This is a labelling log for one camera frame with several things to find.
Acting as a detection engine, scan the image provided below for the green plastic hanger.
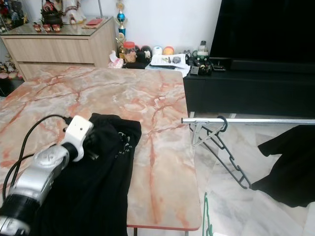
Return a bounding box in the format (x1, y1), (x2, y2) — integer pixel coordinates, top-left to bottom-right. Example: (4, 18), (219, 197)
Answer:
(202, 192), (215, 236)

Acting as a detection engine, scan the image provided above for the blue gold trophy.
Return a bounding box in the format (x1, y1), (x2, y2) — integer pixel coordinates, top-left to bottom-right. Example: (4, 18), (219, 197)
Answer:
(116, 0), (128, 49)

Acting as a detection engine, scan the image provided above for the pink marble folding table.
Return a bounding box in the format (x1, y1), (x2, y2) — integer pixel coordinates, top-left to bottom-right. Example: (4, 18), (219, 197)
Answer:
(0, 66), (203, 232)

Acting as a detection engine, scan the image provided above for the black shirt with small logo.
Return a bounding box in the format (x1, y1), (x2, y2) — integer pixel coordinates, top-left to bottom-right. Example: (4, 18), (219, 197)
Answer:
(39, 113), (142, 236)

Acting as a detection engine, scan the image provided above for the white robed figurine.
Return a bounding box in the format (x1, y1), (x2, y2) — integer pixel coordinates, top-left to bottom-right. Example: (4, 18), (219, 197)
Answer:
(65, 0), (88, 25)

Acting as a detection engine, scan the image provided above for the black flat television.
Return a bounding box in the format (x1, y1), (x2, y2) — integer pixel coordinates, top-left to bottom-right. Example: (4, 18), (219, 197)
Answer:
(209, 0), (315, 62)

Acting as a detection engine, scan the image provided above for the white booklet stack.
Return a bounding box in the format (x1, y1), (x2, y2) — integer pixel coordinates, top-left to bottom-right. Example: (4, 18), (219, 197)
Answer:
(145, 54), (191, 77)

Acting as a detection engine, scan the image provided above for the black soundbar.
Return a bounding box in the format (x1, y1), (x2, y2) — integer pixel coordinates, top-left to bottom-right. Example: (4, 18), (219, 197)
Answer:
(231, 59), (315, 74)

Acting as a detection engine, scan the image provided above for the pink tissue pack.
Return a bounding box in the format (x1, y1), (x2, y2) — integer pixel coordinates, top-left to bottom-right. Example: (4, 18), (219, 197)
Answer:
(108, 52), (125, 69)

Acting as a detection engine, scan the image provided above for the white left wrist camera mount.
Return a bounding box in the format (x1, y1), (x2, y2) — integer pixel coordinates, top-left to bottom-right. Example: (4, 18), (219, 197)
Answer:
(66, 116), (94, 163)

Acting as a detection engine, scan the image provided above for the black remote control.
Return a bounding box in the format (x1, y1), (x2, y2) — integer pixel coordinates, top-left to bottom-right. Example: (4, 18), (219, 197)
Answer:
(211, 57), (227, 72)

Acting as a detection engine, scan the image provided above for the colourful figurine shelf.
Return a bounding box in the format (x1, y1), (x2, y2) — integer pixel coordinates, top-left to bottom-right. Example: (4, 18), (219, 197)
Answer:
(0, 0), (25, 32)

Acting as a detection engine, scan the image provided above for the dark seated figurine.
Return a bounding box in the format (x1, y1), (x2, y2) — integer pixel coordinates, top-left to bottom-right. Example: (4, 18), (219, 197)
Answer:
(42, 0), (67, 26)

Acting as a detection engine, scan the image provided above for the black shirt with red trim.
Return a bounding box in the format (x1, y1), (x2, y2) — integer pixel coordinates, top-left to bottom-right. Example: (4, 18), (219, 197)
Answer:
(250, 125), (315, 208)

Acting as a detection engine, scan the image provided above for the jar with red lid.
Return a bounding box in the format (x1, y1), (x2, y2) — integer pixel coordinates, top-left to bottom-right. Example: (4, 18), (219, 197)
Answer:
(122, 42), (137, 63)

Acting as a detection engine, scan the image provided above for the black plastic hanger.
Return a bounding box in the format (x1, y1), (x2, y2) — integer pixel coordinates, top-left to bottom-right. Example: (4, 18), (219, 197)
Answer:
(192, 116), (252, 190)

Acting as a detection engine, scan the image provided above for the light wooden sideboard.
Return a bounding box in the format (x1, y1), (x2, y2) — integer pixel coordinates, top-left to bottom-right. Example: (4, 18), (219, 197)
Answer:
(0, 19), (118, 82)

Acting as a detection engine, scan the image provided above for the red envelope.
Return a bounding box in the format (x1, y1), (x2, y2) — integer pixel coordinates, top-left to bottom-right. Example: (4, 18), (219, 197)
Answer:
(86, 19), (105, 27)

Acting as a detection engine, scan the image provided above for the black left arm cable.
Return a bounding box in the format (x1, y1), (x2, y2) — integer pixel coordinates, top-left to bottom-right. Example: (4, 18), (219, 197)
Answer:
(2, 114), (77, 200)

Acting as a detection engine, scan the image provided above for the black TV console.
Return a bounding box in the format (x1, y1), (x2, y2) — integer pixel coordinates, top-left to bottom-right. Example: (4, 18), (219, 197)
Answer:
(182, 61), (315, 118)

